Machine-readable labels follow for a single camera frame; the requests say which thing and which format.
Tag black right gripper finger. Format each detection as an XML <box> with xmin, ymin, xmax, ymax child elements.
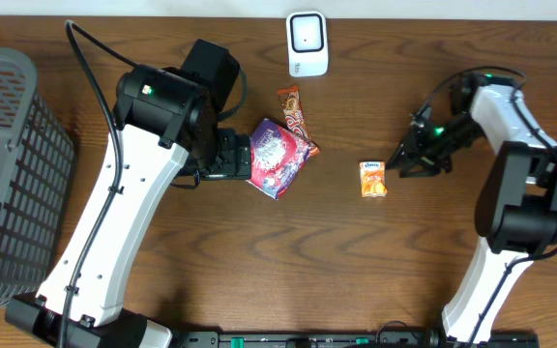
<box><xmin>386</xmin><ymin>137</ymin><xmax>420</xmax><ymax>170</ymax></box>
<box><xmin>399</xmin><ymin>164</ymin><xmax>453</xmax><ymax>178</ymax></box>

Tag small orange juice carton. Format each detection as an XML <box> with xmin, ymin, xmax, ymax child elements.
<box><xmin>360</xmin><ymin>161</ymin><xmax>388</xmax><ymax>197</ymax></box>

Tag red purple snack bag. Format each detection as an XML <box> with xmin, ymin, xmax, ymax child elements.
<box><xmin>249</xmin><ymin>119</ymin><xmax>310</xmax><ymax>200</ymax></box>

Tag red chocolate bar wrapper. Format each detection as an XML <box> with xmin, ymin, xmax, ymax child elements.
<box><xmin>277</xmin><ymin>85</ymin><xmax>320</xmax><ymax>156</ymax></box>

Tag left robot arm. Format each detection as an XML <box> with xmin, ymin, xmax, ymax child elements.
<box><xmin>5</xmin><ymin>40</ymin><xmax>251</xmax><ymax>347</ymax></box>

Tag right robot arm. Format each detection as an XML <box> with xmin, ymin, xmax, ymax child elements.
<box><xmin>376</xmin><ymin>66</ymin><xmax>557</xmax><ymax>347</ymax></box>

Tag white barcode scanner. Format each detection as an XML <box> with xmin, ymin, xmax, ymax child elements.
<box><xmin>285</xmin><ymin>11</ymin><xmax>329</xmax><ymax>77</ymax></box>

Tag grey plastic mesh basket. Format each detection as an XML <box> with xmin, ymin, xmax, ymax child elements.
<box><xmin>0</xmin><ymin>47</ymin><xmax>76</xmax><ymax>307</ymax></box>

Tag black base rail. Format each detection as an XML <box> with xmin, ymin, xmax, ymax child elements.
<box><xmin>176</xmin><ymin>330</ymin><xmax>541</xmax><ymax>348</ymax></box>

